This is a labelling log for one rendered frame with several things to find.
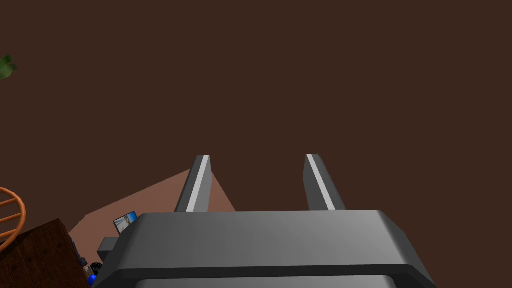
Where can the grey desk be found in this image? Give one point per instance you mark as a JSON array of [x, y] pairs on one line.
[[106, 247]]

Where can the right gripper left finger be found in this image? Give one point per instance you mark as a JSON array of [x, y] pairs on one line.
[[197, 188]]

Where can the orange wooden chair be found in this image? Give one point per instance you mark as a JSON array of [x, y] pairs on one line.
[[12, 218]]

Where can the open laptop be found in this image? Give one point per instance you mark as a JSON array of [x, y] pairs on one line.
[[124, 221]]

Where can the dark wooden table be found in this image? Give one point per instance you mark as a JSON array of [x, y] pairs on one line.
[[38, 256]]

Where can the green plant leaf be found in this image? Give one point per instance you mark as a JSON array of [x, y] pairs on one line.
[[6, 67]]

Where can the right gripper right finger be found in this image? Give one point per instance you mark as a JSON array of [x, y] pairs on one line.
[[321, 187]]

